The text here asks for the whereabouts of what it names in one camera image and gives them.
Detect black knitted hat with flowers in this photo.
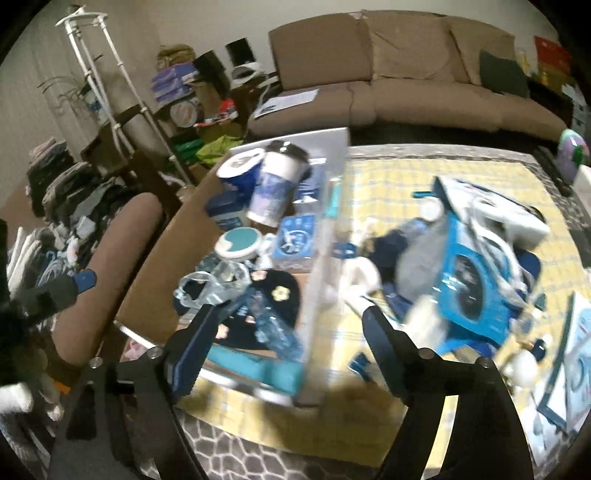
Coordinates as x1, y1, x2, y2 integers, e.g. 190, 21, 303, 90
173, 268, 303, 352

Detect green bag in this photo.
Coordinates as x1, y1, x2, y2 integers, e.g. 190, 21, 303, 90
173, 136, 243, 165

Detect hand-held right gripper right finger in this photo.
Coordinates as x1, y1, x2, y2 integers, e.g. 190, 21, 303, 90
361, 307, 532, 480

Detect stack of purple packets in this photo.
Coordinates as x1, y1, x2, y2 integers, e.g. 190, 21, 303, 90
151, 65, 197, 102

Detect red box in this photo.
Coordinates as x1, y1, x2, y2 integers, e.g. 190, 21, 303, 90
533, 36, 573, 70

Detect clear plastic wrapper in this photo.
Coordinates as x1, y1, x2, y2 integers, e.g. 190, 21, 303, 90
178, 261, 252, 308

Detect blue package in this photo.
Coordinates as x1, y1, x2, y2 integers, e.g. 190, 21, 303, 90
436, 217, 525, 348

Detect white jar with blue lid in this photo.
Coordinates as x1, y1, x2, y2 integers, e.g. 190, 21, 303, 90
205, 194, 250, 232

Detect blue wrapped toilet paper roll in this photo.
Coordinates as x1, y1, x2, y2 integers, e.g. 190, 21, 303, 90
217, 150, 266, 195

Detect white blue flat box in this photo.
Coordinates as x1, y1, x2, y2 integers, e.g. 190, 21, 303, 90
538, 293, 591, 435

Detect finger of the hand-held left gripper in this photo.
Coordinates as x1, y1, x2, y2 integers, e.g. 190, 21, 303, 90
21, 269, 99, 319

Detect brown sofa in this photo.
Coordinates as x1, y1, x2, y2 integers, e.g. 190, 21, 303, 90
247, 11, 568, 139

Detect small blue white carton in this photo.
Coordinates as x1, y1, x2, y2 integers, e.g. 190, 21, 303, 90
295, 164, 329, 204

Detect dark cushion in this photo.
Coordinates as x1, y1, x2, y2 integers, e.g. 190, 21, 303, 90
479, 50, 529, 97

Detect round teal white case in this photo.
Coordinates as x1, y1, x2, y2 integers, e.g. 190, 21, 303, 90
215, 227, 265, 260

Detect blue product box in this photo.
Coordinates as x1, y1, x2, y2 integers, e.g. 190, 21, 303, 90
272, 215, 319, 273

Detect teal tube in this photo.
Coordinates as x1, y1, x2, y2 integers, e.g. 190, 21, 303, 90
208, 346, 301, 394

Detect paper cup with dark lid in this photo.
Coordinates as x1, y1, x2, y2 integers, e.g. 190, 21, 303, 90
246, 141, 310, 227

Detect lavender round container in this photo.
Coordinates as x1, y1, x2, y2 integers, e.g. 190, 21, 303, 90
556, 129, 591, 183

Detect small white figure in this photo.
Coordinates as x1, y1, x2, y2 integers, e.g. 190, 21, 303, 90
503, 339, 552, 393

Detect round white blue plate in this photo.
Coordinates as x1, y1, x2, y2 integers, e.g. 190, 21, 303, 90
170, 99, 202, 128

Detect white paper sheet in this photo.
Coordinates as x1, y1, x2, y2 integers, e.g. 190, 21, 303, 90
253, 90, 319, 114

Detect cardboard box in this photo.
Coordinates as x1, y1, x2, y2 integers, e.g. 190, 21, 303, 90
113, 127, 352, 407

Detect clear plastic bottle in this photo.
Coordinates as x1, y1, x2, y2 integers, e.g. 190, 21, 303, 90
245, 291, 305, 361

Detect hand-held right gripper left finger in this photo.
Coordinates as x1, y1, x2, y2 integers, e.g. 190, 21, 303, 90
48, 305, 222, 480

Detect brown chair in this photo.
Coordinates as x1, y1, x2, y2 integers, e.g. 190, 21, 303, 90
51, 193, 166, 365

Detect white corded device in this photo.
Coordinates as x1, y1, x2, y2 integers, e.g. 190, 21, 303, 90
438, 178, 551, 245

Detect pile of folded clothes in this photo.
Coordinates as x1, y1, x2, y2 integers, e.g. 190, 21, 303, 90
25, 138, 134, 259

